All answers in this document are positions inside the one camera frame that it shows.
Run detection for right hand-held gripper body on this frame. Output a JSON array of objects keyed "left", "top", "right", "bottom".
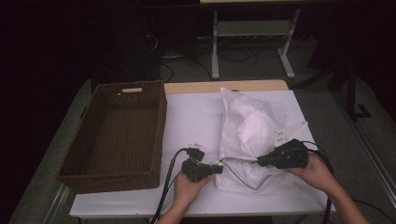
[{"left": 266, "top": 120, "right": 310, "bottom": 171}]

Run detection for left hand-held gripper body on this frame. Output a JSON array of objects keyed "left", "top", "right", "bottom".
[{"left": 181, "top": 143, "right": 217, "bottom": 183}]

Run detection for white garment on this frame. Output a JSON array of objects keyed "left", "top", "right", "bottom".
[{"left": 236, "top": 107, "right": 278, "bottom": 158}]

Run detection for white mesh laundry bag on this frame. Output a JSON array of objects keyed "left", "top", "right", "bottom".
[{"left": 214, "top": 87, "right": 302, "bottom": 191}]

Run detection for brown wicker basket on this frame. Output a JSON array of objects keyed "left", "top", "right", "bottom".
[{"left": 55, "top": 79, "right": 168, "bottom": 194}]

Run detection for person's left hand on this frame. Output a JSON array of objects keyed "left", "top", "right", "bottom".
[{"left": 172, "top": 173, "right": 213, "bottom": 208}]

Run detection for person's right hand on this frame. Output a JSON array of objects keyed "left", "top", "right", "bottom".
[{"left": 284, "top": 151, "right": 336, "bottom": 194}]

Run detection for white table cover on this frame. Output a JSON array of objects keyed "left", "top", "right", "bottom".
[{"left": 68, "top": 90, "right": 338, "bottom": 218}]

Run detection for black metal stand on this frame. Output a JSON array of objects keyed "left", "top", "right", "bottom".
[{"left": 337, "top": 66, "right": 373, "bottom": 120}]

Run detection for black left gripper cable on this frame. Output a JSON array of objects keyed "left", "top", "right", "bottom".
[{"left": 148, "top": 147, "right": 194, "bottom": 224}]

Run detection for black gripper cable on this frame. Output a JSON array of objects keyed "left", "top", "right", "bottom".
[
  {"left": 300, "top": 140, "right": 336, "bottom": 224},
  {"left": 148, "top": 147, "right": 194, "bottom": 224}
]

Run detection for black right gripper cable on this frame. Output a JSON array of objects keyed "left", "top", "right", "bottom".
[{"left": 300, "top": 140, "right": 336, "bottom": 224}]

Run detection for aluminium floor rail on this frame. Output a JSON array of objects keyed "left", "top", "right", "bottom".
[
  {"left": 331, "top": 92, "right": 396, "bottom": 194},
  {"left": 46, "top": 183, "right": 71, "bottom": 224}
]

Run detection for white metal desk frame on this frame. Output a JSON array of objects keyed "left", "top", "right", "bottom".
[{"left": 210, "top": 8, "right": 302, "bottom": 80}]

